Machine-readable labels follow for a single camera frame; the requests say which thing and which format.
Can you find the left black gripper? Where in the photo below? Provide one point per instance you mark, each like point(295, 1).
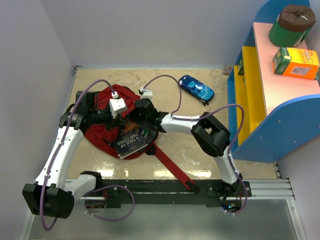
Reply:
point(114, 122)

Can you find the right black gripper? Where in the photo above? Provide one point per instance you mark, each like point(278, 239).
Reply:
point(134, 116)

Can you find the red student backpack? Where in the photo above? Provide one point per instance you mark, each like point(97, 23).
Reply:
point(104, 139)

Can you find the Tale of Two Cities book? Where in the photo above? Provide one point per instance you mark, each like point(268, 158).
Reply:
point(129, 140)

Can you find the blue patterned pencil case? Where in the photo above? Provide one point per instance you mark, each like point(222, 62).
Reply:
point(196, 88)

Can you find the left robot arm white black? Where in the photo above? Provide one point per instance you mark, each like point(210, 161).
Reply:
point(50, 195)

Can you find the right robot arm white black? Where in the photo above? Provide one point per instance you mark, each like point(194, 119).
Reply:
point(210, 134)

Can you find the green box on shelf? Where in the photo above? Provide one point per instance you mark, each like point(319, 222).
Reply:
point(240, 67)

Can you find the blue yellow pink shelf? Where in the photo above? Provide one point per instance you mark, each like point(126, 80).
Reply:
point(275, 114)

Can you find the orange green crayon box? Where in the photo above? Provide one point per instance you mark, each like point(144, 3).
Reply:
point(296, 62)

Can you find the green cylinder brown lid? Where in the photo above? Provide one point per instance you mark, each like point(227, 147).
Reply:
point(292, 25)

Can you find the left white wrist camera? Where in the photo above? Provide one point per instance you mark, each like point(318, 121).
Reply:
point(117, 106)

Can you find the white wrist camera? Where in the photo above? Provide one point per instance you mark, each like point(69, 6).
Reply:
point(145, 93)
point(117, 106)

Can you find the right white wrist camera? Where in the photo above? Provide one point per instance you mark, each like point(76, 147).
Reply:
point(145, 93)

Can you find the aluminium rail frame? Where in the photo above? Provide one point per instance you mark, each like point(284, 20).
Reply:
point(51, 195)

